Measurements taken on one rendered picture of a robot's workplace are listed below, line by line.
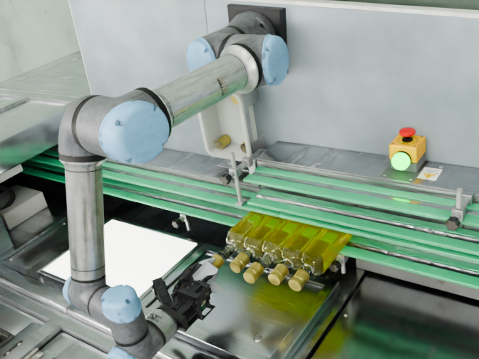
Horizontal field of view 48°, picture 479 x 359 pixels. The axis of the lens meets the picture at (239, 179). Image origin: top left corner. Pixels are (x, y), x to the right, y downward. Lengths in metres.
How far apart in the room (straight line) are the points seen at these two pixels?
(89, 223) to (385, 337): 0.75
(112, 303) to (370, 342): 0.63
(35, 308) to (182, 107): 0.89
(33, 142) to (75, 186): 0.93
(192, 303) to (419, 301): 0.59
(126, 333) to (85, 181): 0.32
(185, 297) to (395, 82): 0.73
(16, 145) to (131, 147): 1.07
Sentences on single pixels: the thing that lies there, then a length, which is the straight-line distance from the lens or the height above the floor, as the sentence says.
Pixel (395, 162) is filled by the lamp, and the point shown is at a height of 0.85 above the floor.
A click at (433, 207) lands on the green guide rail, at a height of 0.93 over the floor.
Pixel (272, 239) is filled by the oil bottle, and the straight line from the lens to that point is 1.40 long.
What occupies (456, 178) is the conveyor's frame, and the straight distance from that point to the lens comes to 1.37.
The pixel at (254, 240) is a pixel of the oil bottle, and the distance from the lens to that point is 1.42.
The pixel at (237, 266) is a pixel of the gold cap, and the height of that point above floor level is 1.16.
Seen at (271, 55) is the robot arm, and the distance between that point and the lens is 1.24.
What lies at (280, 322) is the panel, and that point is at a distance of 1.39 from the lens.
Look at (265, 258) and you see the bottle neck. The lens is 1.37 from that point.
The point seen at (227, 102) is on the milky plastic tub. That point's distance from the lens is 1.66.
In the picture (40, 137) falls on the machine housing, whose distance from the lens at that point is 2.07.
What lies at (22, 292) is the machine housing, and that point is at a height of 1.39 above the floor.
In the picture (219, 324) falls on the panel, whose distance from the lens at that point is 1.42.
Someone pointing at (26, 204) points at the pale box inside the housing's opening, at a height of 1.08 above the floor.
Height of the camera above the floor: 1.98
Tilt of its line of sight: 43 degrees down
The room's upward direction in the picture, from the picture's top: 130 degrees counter-clockwise
